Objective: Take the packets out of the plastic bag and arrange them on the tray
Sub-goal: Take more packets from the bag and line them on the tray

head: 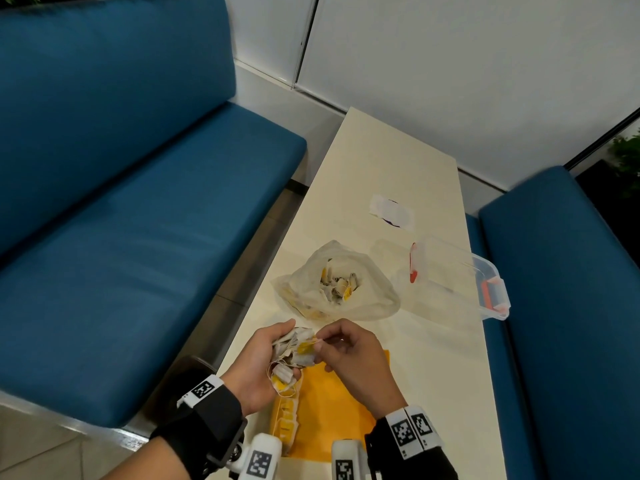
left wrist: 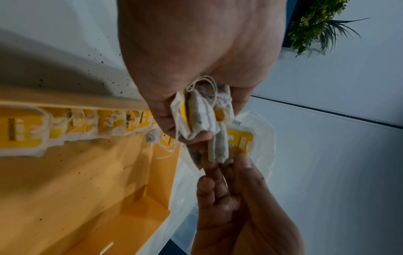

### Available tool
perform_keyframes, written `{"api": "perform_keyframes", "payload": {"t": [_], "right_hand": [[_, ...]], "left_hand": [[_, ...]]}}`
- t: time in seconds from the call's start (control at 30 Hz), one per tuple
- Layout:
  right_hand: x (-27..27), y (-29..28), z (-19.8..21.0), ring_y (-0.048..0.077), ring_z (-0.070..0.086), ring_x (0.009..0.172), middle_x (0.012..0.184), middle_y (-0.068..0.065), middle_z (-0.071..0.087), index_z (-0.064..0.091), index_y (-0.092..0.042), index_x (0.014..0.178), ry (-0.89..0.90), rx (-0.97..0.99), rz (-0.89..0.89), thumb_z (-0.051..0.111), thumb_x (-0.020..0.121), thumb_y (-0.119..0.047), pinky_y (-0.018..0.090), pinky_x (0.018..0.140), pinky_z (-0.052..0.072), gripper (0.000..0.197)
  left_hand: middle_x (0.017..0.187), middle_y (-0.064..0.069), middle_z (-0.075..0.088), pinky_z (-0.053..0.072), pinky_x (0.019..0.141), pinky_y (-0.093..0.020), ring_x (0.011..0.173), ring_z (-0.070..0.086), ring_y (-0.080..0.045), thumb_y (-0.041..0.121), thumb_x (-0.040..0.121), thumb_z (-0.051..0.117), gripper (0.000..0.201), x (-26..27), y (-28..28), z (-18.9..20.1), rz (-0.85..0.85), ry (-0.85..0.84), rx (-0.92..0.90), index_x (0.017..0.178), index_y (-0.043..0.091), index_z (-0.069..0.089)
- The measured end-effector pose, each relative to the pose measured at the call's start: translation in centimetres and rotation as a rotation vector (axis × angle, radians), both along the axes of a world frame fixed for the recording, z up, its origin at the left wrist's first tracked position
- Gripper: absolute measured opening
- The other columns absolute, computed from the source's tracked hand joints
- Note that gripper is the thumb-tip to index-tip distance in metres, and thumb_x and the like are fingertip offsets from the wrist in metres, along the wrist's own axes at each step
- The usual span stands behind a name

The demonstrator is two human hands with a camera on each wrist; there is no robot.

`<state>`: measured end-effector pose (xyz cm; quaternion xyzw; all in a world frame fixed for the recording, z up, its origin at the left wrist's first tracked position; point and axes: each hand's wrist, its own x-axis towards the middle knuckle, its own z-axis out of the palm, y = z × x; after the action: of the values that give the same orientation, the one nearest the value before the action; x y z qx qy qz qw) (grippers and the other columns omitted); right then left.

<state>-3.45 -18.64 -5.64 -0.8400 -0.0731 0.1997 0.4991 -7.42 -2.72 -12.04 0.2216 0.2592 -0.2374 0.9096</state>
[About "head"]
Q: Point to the person's left hand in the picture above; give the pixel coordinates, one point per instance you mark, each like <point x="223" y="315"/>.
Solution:
<point x="250" y="374"/>

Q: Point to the person's right hand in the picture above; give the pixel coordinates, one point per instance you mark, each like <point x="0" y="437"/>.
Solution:
<point x="365" y="369"/>

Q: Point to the bunch of tea bags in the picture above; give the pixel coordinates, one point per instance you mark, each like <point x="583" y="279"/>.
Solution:
<point x="282" y="374"/>

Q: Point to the yellow tray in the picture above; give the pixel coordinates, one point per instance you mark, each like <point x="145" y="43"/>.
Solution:
<point x="330" y="414"/>

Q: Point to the row of tea bags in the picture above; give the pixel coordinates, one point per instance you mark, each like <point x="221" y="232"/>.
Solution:
<point x="286" y="419"/>

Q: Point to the yellow tagged tea bag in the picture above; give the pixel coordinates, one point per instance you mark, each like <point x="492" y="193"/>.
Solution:
<point x="305" y="348"/>

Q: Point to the clear plastic bag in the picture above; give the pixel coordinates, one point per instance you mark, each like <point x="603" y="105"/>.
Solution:
<point x="380" y="294"/>

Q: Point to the clear box with red latches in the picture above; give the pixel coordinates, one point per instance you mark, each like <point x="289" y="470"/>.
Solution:
<point x="450" y="274"/>

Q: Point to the person's right forearm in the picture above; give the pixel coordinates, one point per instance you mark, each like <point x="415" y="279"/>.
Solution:
<point x="385" y="449"/>

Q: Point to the person's left forearm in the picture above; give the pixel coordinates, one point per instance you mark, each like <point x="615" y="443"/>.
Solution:
<point x="205" y="429"/>

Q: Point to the white marker wristband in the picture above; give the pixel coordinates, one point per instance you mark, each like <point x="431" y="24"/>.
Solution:
<point x="412" y="432"/>
<point x="202" y="389"/>

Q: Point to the white paper patch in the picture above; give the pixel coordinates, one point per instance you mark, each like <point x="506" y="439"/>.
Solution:
<point x="392" y="212"/>

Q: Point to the blue sofa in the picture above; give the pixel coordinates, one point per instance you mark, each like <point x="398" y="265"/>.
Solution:
<point x="570" y="329"/>
<point x="140" y="204"/>

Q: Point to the black metal pole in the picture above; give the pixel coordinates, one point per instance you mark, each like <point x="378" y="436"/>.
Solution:
<point x="602" y="139"/>

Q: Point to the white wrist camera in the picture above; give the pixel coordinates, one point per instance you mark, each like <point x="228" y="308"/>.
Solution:
<point x="345" y="464"/>
<point x="260" y="459"/>

